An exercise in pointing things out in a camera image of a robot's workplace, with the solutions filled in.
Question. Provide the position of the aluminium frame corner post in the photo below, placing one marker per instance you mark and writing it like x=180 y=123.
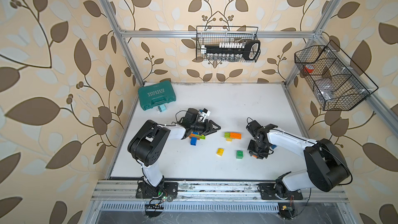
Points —
x=307 y=18
x=106 y=6

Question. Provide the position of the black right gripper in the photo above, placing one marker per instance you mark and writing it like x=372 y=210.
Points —
x=263 y=154

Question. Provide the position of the green lego brick square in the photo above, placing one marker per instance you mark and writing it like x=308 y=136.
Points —
x=239 y=154

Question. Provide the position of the black wire basket right wall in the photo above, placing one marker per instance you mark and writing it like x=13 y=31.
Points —
x=352 y=85

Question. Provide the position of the black white socket set rail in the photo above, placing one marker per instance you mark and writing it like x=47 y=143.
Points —
x=247 y=51

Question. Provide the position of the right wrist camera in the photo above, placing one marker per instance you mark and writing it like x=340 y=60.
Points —
x=255 y=126

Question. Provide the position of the small electronics board left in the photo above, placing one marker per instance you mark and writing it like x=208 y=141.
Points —
x=153 y=210

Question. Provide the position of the black wire basket back wall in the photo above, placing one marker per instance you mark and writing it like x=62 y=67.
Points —
x=213 y=35

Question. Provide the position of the small electronics board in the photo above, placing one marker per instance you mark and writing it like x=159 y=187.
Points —
x=153 y=210
x=287 y=212

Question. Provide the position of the black wire basket wall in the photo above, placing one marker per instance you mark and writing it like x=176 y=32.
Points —
x=213 y=35
x=352 y=85

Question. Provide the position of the green plastic tool case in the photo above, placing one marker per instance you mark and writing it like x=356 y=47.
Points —
x=156 y=95

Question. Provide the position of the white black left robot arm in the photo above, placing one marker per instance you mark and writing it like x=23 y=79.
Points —
x=147 y=145

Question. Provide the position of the orange lego brick long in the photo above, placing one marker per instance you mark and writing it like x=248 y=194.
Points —
x=195 y=136

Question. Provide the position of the small teal white box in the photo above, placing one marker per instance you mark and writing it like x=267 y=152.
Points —
x=162 y=108

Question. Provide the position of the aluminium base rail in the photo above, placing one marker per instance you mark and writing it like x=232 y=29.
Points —
x=211 y=191

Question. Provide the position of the aluminium frame corner post left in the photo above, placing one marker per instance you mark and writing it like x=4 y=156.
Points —
x=106 y=6

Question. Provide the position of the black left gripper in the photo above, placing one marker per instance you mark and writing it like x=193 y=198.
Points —
x=207 y=130

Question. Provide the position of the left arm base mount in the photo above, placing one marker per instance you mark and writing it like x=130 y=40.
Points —
x=157 y=189

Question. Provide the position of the aluminium frame corner post right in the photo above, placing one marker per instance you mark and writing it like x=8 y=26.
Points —
x=307 y=18

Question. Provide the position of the red tape roll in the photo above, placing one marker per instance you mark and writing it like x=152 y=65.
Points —
x=309 y=68

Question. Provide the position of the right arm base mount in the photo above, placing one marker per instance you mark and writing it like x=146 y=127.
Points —
x=274 y=191

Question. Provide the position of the small electronics board right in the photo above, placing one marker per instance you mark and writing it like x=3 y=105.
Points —
x=287 y=212

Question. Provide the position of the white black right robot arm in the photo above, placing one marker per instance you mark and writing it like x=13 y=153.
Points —
x=325 y=169

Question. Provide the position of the clear plastic bag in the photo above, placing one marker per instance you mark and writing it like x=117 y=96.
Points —
x=326 y=88

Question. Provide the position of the blue lego brick base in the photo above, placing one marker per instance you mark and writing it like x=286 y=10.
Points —
x=193 y=141

